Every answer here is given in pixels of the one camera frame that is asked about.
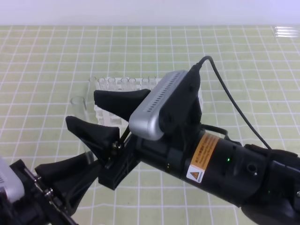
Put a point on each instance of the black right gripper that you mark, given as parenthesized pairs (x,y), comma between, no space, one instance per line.
(172,154)

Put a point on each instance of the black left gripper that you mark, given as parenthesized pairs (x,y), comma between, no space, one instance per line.
(68,180)

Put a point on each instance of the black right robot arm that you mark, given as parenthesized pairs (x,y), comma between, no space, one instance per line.
(165,132)

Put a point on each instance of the white plastic test tube rack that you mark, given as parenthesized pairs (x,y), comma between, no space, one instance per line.
(107,118)

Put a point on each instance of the green checked tablecloth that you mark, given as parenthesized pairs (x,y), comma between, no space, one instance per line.
(43,67)

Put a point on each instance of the spare glass tubes at edge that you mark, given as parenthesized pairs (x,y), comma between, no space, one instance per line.
(287,31)

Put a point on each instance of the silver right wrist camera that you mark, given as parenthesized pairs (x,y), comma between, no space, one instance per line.
(144,121)

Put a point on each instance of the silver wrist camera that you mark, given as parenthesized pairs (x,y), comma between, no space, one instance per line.
(10,183)
(144,121)

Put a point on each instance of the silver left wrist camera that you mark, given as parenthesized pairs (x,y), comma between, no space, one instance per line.
(10,183)

